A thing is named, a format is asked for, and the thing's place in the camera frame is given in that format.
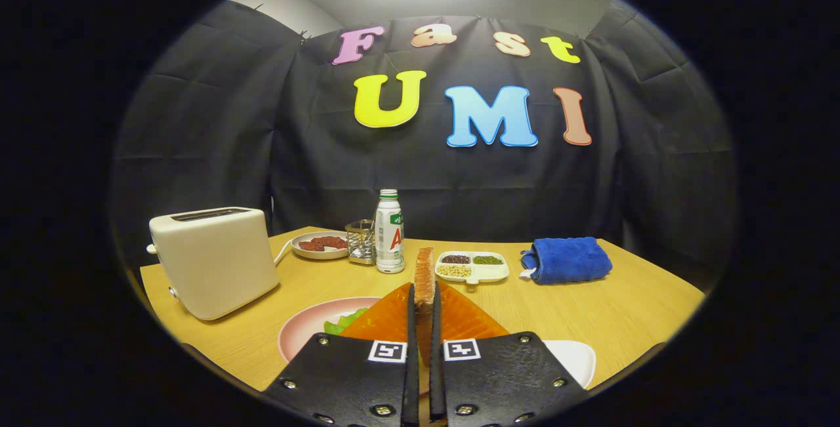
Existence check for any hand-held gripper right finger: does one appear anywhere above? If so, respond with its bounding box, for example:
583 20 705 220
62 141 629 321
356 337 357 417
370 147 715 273
430 281 591 427

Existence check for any black backdrop cloth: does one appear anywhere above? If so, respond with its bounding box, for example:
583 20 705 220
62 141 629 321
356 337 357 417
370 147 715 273
108 0 736 296

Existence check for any toasted bread slice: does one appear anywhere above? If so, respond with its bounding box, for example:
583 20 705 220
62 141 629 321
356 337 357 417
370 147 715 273
414 247 436 422

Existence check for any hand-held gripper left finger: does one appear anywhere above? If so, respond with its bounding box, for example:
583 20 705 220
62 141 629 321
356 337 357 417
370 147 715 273
262 283 421 427

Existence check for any white divided dish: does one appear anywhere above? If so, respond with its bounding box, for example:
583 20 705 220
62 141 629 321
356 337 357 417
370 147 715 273
434 251 510 285

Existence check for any blue towel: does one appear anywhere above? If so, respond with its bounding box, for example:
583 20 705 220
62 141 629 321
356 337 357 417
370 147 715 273
520 237 613 285

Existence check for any pink plate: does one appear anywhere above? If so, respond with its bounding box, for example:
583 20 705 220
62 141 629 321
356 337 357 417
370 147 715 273
278 296 383 365

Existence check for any metal wire holder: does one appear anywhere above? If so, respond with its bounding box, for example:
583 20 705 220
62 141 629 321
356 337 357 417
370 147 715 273
345 219 376 266

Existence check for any small grey plate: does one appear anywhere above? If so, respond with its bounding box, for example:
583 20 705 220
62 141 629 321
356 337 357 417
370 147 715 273
291 231 350 261

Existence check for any white bottle with green cap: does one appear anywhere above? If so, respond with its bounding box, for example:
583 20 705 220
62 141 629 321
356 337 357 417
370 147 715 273
375 190 406 275

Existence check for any green lettuce leaf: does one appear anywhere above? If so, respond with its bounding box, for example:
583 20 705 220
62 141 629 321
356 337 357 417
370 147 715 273
323 308 369 336

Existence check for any white plate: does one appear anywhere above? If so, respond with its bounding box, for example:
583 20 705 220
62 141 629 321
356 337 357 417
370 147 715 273
543 340 597 390

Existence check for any cream white toaster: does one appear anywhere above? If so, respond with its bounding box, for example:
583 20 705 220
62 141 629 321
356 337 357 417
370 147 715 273
146 207 281 321

